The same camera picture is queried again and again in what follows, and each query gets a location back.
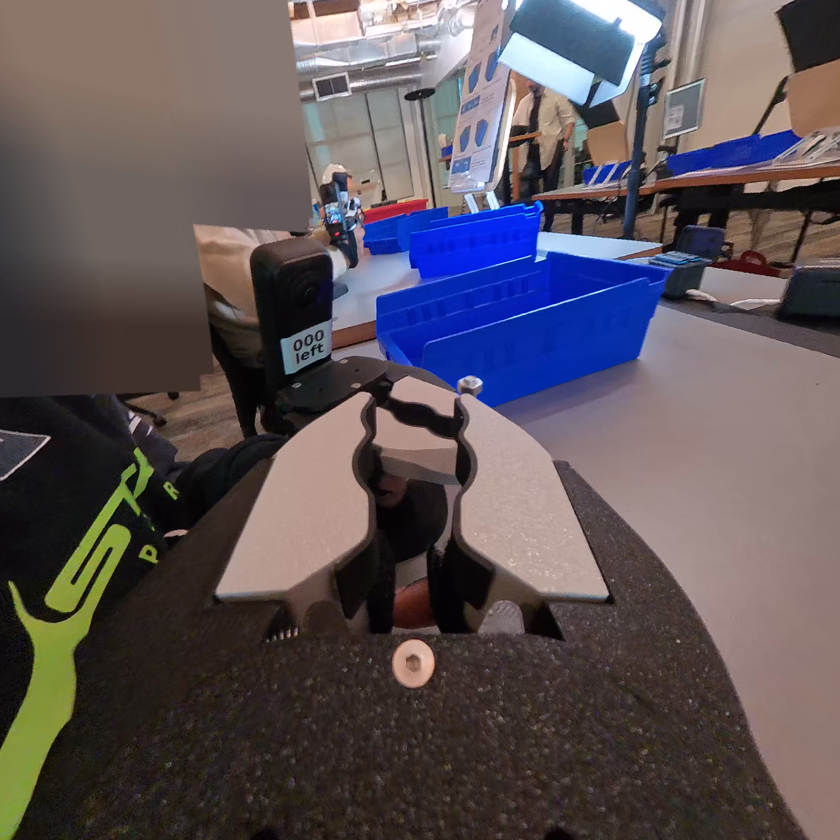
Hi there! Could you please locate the person's left forearm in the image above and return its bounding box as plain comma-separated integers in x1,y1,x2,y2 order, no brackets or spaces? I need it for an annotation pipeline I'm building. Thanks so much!
164,434,287,506

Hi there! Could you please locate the roll-up banner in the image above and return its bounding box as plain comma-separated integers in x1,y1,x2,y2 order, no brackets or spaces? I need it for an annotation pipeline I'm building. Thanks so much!
447,0,513,198

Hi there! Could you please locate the black and blue device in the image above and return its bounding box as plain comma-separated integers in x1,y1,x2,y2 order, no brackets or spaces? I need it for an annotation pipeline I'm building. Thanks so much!
650,252,714,300

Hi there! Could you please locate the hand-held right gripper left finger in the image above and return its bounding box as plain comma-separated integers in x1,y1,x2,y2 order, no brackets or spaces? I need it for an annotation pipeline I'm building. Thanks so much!
214,392,397,631

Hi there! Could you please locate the black floor lamp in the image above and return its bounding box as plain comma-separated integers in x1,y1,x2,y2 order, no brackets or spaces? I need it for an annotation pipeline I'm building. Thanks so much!
405,87,438,204

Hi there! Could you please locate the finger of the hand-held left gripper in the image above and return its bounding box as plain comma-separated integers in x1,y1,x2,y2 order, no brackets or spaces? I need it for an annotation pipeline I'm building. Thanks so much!
361,437,463,489
374,376,460,427

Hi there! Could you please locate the black printed shirt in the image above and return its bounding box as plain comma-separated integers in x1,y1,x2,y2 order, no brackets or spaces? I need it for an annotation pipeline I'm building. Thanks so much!
0,394,283,840

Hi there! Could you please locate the studio light on stand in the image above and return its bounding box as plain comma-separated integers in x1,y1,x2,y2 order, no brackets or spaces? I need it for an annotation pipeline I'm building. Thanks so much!
499,0,673,241

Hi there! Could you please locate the grey tool case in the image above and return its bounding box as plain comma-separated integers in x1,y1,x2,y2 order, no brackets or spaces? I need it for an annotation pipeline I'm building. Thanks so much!
775,260,840,324

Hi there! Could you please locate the white cable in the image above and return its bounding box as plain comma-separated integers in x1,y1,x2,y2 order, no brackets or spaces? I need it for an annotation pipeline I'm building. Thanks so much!
696,289,782,313

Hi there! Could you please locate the long wooden desk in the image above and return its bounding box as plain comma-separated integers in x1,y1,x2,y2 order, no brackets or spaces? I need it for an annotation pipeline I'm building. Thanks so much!
532,161,840,257

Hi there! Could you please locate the black office chair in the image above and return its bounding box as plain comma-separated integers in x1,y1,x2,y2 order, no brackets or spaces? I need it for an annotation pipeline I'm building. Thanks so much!
119,392,172,429

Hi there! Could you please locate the dark blue bag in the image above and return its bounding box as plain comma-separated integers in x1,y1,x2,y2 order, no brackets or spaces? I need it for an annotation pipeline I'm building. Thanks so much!
674,225,727,261

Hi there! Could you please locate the red bag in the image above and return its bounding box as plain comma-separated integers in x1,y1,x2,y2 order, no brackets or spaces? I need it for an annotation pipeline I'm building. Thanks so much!
720,250,786,277

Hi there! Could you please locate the black monitor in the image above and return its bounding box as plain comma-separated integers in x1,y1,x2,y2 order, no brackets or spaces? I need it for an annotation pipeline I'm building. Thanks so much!
777,0,840,73

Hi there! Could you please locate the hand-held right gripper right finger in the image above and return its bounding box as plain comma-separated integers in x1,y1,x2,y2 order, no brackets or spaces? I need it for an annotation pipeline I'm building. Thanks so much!
431,392,613,631

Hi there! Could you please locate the red plastic bin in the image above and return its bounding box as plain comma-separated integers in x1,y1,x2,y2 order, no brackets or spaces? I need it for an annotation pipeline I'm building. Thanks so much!
361,199,429,224

